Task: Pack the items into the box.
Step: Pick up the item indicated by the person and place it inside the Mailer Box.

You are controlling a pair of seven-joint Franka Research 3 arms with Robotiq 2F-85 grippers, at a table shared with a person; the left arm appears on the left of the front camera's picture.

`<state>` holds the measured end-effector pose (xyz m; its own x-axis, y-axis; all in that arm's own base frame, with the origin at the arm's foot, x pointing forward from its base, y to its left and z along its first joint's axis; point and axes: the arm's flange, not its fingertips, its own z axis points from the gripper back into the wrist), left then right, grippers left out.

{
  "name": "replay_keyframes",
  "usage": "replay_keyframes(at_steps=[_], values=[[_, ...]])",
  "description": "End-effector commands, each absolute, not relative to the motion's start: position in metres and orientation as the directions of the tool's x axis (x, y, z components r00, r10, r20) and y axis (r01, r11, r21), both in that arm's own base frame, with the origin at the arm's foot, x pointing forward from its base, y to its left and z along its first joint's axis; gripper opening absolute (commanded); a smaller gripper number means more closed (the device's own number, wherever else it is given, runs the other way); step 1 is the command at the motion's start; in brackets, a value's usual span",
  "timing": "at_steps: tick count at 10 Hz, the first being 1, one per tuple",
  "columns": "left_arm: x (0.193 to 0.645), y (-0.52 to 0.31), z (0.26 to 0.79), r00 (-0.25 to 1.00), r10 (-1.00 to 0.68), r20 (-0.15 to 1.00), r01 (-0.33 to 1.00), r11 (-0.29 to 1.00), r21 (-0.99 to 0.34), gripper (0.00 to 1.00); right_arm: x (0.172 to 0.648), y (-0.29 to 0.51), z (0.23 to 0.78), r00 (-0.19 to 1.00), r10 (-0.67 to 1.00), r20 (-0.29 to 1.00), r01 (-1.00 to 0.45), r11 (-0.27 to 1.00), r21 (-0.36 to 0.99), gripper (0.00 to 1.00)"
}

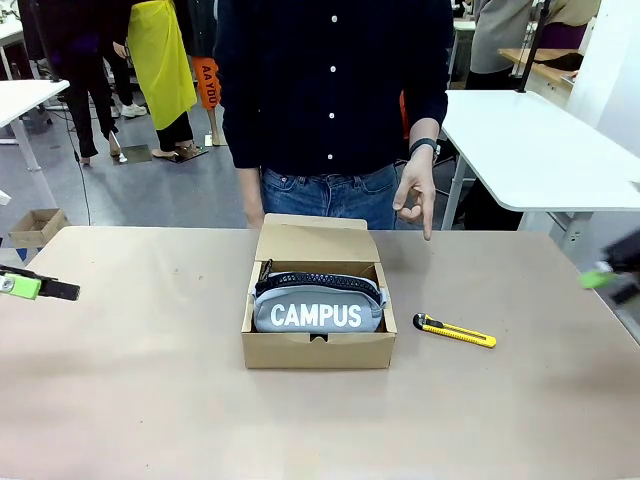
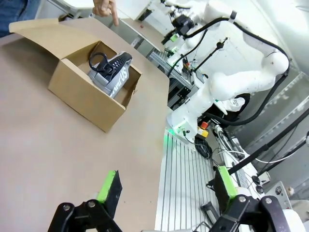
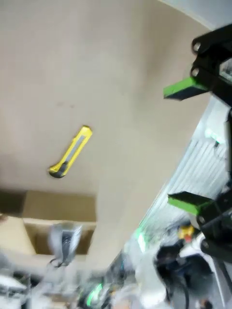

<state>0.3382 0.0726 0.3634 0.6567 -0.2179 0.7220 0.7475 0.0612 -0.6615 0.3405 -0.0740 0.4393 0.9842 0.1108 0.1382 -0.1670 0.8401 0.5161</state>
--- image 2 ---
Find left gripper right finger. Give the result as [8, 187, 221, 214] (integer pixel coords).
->
[209, 165, 294, 232]

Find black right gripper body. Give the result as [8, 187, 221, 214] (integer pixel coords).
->
[171, 14, 195, 34]

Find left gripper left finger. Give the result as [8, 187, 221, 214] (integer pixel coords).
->
[47, 170, 124, 232]

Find grey CAMPUS pencil case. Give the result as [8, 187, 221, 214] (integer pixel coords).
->
[88, 51, 133, 99]

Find brown cardboard box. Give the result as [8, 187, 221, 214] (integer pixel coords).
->
[9, 18, 143, 133]

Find person's left hand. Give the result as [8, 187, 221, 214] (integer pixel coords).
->
[92, 0, 120, 27]

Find large white table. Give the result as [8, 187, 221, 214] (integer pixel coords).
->
[119, 17, 174, 53]

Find black metal bar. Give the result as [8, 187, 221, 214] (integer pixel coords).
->
[257, 139, 309, 176]
[228, 111, 309, 175]

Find red emergency stop button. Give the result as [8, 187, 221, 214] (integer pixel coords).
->
[197, 121, 210, 139]

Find aluminium profile frame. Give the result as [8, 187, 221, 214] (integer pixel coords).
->
[146, 47, 196, 109]

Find thin black camera stand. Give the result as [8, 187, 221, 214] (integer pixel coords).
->
[193, 37, 229, 73]

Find slotted aluminium base plate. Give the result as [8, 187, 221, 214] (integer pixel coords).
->
[154, 128, 225, 232]

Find coiled black cables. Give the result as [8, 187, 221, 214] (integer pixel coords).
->
[194, 137, 213, 159]

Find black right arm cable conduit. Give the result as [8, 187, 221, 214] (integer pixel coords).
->
[166, 18, 290, 126]

